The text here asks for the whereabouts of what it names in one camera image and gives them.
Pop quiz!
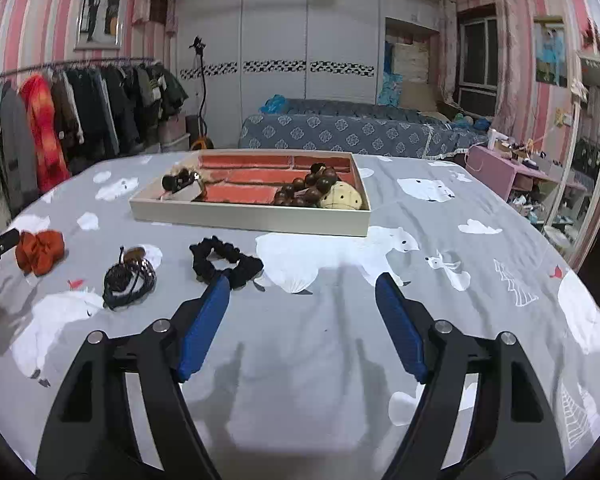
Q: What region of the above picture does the white wardrobe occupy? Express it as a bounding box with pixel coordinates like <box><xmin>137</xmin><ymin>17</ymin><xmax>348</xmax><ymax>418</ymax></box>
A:
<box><xmin>176</xmin><ymin>0</ymin><xmax>441</xmax><ymax>107</ymax></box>

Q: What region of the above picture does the sofa with blue floral cover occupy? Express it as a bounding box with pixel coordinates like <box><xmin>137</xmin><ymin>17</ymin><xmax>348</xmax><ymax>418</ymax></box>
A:
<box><xmin>239</xmin><ymin>99</ymin><xmax>491</xmax><ymax>162</ymax></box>

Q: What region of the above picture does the pineapple plush hair tie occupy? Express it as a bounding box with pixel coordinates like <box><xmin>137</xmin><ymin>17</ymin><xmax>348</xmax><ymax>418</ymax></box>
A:
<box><xmin>319</xmin><ymin>181</ymin><xmax>364</xmax><ymax>211</ymax></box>

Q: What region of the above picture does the wooden bead bracelet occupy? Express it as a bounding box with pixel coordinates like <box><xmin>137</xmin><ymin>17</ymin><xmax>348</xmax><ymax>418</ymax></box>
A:
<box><xmin>274</xmin><ymin>161</ymin><xmax>339</xmax><ymax>207</ymax></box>

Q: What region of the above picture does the orange bow hair tie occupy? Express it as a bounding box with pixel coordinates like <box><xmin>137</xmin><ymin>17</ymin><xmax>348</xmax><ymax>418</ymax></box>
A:
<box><xmin>15</xmin><ymin>230</ymin><xmax>66</xmax><ymax>277</ymax></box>

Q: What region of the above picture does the row of hanging clothes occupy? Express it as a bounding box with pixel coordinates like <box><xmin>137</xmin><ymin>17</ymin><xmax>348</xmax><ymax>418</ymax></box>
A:
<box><xmin>0</xmin><ymin>60</ymin><xmax>190</xmax><ymax>217</ymax></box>

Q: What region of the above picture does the black beaded hair tie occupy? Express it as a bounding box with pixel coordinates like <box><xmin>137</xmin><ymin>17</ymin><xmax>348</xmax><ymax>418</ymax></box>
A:
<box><xmin>102</xmin><ymin>245</ymin><xmax>159</xmax><ymax>310</ymax></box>

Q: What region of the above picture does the cream tray with red lining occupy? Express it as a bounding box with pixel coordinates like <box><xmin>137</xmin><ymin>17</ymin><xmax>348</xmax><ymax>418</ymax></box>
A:
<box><xmin>130</xmin><ymin>149</ymin><xmax>372</xmax><ymax>237</ymax></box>

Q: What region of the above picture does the black scrunchie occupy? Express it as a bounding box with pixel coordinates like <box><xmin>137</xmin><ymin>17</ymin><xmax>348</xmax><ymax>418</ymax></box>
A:
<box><xmin>189</xmin><ymin>236</ymin><xmax>264</xmax><ymax>289</ymax></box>

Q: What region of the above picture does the red flower decoration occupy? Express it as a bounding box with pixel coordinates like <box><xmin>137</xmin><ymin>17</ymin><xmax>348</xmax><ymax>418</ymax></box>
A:
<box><xmin>582</xmin><ymin>16</ymin><xmax>600</xmax><ymax>54</ymax></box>

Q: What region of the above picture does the small curtained window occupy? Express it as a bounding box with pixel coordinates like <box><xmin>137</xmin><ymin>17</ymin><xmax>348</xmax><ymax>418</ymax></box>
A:
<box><xmin>131</xmin><ymin>0</ymin><xmax>179</xmax><ymax>34</ymax></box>

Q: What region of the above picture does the long pink curtain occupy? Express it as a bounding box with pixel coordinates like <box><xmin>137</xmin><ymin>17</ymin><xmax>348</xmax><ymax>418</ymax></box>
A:
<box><xmin>495</xmin><ymin>0</ymin><xmax>537</xmax><ymax>137</ymax></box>

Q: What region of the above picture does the unframed wall poster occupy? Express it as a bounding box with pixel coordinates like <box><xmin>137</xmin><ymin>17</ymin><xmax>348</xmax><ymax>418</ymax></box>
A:
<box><xmin>533</xmin><ymin>15</ymin><xmax>569</xmax><ymax>89</ymax></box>

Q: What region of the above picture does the grey polar bear blanket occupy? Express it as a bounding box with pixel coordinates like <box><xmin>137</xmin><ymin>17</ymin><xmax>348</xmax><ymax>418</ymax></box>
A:
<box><xmin>0</xmin><ymin>152</ymin><xmax>600</xmax><ymax>480</ymax></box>

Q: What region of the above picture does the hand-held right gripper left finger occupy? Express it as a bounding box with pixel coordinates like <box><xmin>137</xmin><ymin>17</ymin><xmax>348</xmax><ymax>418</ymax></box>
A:
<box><xmin>35</xmin><ymin>275</ymin><xmax>231</xmax><ymax>480</ymax></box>

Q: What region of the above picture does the large window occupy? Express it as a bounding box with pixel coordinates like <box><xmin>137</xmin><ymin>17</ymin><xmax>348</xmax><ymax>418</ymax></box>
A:
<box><xmin>457</xmin><ymin>15</ymin><xmax>499</xmax><ymax>118</ymax></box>

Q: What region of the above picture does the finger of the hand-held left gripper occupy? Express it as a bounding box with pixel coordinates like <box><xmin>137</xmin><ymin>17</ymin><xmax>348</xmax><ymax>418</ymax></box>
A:
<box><xmin>0</xmin><ymin>228</ymin><xmax>21</xmax><ymax>262</ymax></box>

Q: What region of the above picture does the metal clothes rack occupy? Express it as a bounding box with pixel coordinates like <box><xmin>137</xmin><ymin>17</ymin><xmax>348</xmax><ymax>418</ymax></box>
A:
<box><xmin>0</xmin><ymin>56</ymin><xmax>165</xmax><ymax>126</ymax></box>

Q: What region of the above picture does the blue hanging cloth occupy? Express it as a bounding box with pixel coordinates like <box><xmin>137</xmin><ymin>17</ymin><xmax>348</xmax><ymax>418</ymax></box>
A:
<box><xmin>377</xmin><ymin>42</ymin><xmax>404</xmax><ymax>107</ymax></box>

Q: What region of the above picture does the black hair claw clip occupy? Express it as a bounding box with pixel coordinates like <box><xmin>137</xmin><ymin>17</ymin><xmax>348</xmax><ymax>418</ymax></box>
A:
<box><xmin>161</xmin><ymin>168</ymin><xmax>192</xmax><ymax>192</ymax></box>

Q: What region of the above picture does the white framed standing mirror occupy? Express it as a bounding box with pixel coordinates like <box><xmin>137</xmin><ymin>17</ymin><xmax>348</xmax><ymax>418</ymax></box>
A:
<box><xmin>545</xmin><ymin>52</ymin><xmax>600</xmax><ymax>272</ymax></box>

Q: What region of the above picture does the framed wall poster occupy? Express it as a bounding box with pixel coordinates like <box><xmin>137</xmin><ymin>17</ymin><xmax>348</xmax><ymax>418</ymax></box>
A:
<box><xmin>74</xmin><ymin>0</ymin><xmax>127</xmax><ymax>52</ymax></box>

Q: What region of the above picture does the pink storage drawer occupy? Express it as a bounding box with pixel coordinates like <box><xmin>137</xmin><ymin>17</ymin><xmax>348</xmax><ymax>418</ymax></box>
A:
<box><xmin>157</xmin><ymin>112</ymin><xmax>189</xmax><ymax>153</ymax></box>

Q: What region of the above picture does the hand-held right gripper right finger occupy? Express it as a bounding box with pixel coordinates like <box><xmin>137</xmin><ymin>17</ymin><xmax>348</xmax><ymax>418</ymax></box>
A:
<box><xmin>375</xmin><ymin>274</ymin><xmax>567</xmax><ymax>480</ymax></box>

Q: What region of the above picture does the garment steamer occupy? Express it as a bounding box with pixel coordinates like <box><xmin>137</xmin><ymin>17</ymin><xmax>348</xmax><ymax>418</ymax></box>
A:
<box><xmin>186</xmin><ymin>35</ymin><xmax>215</xmax><ymax>151</ymax></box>

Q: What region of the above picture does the pink desk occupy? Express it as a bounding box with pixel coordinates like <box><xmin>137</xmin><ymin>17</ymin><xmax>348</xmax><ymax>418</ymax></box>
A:
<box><xmin>465</xmin><ymin>144</ymin><xmax>587</xmax><ymax>207</ymax></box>

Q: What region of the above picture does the stack of folded bedding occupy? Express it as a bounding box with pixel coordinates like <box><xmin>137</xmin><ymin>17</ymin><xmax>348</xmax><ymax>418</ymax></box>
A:
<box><xmin>392</xmin><ymin>41</ymin><xmax>431</xmax><ymax>84</ymax></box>

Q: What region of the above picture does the short pink curtain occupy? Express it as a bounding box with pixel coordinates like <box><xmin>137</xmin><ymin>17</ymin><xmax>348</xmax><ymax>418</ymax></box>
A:
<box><xmin>439</xmin><ymin>0</ymin><xmax>460</xmax><ymax>102</ymax></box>

